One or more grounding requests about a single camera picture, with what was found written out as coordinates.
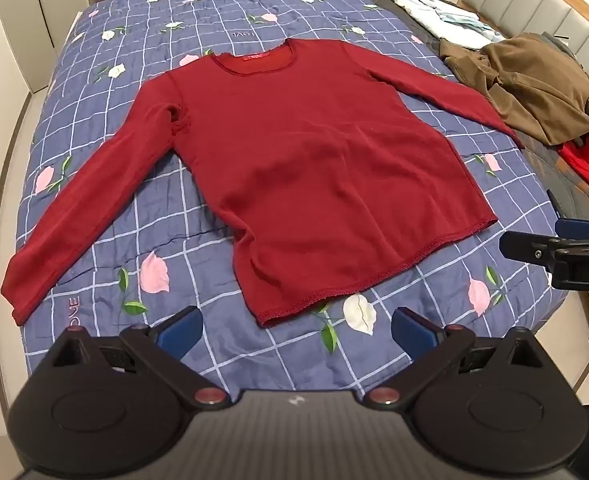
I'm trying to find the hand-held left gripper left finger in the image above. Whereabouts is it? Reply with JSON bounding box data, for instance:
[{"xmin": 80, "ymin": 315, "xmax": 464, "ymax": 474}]
[{"xmin": 48, "ymin": 305, "xmax": 229, "ymax": 409}]

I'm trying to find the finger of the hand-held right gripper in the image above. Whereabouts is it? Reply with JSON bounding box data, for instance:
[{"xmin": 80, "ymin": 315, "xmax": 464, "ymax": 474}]
[
  {"xmin": 499, "ymin": 230, "xmax": 561, "ymax": 267},
  {"xmin": 547, "ymin": 189, "xmax": 589, "ymax": 242}
]

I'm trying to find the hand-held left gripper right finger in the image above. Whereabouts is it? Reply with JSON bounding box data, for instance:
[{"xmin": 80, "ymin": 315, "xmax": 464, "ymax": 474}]
[{"xmin": 363, "ymin": 308, "xmax": 548, "ymax": 409}]

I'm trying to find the red long-sleeve sweater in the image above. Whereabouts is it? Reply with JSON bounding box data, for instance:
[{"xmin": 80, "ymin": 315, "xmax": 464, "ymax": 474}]
[{"xmin": 0, "ymin": 37, "xmax": 526, "ymax": 330}]

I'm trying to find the brown garment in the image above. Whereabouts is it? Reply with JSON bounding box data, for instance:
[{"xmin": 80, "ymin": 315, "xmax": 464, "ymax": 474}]
[{"xmin": 442, "ymin": 32, "xmax": 589, "ymax": 147}]

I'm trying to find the grey padded headboard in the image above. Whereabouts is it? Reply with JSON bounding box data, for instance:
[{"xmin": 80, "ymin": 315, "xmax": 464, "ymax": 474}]
[{"xmin": 437, "ymin": 0, "xmax": 589, "ymax": 88}]

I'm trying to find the light blue patterned cloth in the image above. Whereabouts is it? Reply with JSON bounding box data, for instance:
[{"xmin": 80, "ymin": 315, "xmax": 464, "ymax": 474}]
[{"xmin": 379, "ymin": 0, "xmax": 505, "ymax": 51}]

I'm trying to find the blue floral checked quilt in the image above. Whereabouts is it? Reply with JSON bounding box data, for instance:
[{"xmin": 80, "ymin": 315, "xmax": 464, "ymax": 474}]
[{"xmin": 0, "ymin": 0, "xmax": 575, "ymax": 396}]

